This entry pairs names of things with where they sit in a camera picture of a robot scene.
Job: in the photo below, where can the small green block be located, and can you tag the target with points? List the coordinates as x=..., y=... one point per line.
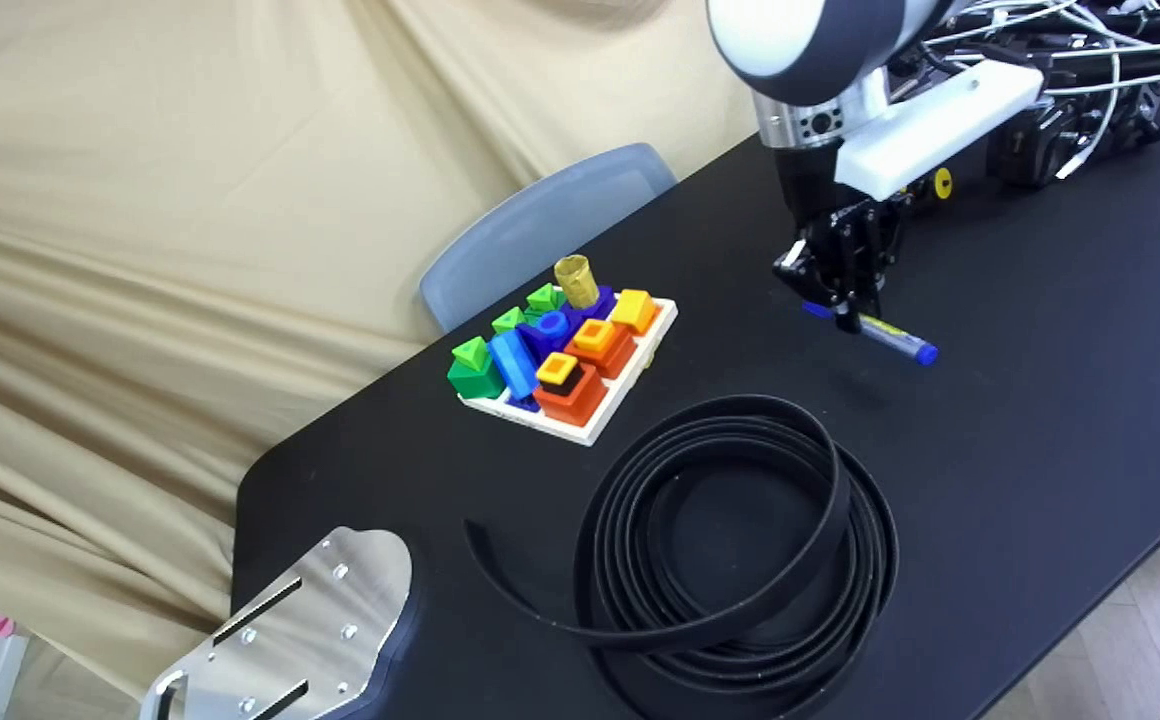
x=509, y=322
x=546, y=299

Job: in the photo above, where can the beige cloth backdrop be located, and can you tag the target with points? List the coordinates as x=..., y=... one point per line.
x=204, y=266

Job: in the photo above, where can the silver metal bracket plate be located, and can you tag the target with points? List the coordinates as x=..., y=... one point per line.
x=300, y=625

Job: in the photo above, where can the yellow cylinder block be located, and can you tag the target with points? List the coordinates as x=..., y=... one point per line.
x=576, y=280

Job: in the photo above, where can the blue pen with yellow barrel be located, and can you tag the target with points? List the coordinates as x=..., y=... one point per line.
x=893, y=339

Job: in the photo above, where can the yellow-orange square block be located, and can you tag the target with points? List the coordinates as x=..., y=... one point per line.
x=634, y=309

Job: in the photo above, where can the orange square block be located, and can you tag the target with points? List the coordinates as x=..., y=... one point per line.
x=596, y=342

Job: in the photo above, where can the purple block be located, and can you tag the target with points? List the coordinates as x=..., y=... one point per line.
x=602, y=307

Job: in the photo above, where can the grey-blue chair back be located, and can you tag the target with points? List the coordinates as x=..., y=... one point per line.
x=542, y=227

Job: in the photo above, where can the large green block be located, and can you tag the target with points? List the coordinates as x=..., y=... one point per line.
x=472, y=366

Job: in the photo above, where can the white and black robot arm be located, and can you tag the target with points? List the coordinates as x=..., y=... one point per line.
x=820, y=47

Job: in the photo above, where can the white shape sorter board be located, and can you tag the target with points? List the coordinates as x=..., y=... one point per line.
x=606, y=386

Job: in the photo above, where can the yellow block with black hole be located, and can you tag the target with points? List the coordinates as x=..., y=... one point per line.
x=558, y=370

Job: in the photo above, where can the red-orange base block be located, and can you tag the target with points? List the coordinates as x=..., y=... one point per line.
x=576, y=397

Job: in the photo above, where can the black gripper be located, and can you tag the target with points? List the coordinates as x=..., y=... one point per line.
x=853, y=223

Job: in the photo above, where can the long blue block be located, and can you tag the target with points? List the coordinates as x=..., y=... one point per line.
x=513, y=366

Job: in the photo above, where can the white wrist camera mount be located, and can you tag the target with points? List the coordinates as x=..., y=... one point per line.
x=934, y=123

